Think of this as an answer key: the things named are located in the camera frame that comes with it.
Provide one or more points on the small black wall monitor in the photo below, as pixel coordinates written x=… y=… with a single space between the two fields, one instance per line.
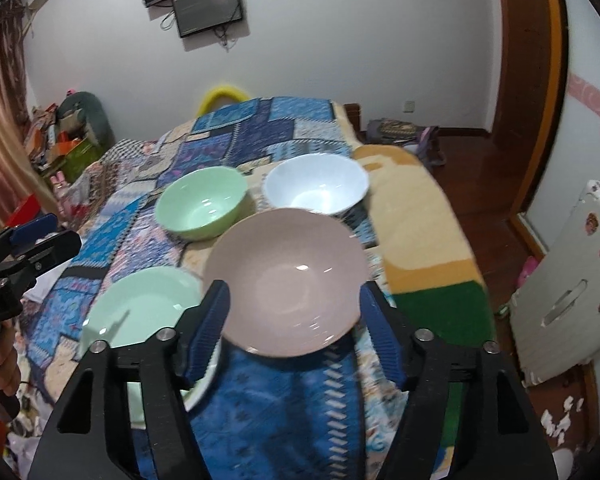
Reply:
x=207 y=7

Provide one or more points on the grey green cushion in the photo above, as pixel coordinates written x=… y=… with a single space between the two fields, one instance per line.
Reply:
x=92 y=112

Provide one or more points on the grey bag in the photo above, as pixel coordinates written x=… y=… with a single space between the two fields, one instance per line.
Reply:
x=395 y=132

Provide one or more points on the striped pink curtain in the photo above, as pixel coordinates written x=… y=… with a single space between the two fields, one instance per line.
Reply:
x=2 y=135

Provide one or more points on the white wall socket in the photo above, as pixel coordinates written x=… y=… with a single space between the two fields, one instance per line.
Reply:
x=409 y=107

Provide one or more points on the white plate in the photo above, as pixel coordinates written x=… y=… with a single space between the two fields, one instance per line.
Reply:
x=204 y=389

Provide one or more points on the wooden door frame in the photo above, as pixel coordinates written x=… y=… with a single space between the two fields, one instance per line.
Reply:
x=525 y=110

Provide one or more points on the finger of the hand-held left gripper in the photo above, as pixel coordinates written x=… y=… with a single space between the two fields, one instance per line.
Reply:
x=55 y=252
x=35 y=227

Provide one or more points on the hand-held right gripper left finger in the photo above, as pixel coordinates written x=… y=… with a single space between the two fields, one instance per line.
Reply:
x=207 y=330

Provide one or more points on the white folded cloth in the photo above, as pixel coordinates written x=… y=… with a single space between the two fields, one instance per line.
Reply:
x=42 y=282

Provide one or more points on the pile of cardboard boxes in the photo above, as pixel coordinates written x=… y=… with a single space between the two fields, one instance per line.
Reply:
x=45 y=130

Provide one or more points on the wooden bedpost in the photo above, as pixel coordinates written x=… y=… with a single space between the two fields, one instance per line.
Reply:
x=353 y=117

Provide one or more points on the white paper scraps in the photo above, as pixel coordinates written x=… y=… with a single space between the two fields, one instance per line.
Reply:
x=555 y=415

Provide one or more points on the red box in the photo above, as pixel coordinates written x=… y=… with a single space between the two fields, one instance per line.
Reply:
x=25 y=209

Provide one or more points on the blue patchwork blanket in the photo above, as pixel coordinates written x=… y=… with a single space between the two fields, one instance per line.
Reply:
x=290 y=410

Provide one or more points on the green bowl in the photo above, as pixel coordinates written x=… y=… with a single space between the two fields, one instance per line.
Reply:
x=200 y=205

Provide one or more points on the pink bowl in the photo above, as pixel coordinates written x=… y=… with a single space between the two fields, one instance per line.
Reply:
x=290 y=280

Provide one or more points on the white bowl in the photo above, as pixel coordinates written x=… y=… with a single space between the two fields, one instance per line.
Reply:
x=315 y=185

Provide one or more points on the white folding board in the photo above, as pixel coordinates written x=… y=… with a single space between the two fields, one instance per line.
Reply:
x=565 y=285

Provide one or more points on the person's left hand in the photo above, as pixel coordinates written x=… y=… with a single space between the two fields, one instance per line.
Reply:
x=7 y=360

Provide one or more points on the pink plastic object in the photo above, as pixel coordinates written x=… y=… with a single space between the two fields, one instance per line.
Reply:
x=527 y=270

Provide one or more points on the green plate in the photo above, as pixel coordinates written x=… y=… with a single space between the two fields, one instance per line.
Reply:
x=140 y=305

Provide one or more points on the green box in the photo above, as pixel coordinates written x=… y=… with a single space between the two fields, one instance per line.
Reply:
x=82 y=157

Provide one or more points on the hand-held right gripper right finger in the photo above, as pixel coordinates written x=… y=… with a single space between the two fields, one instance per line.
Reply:
x=380 y=332

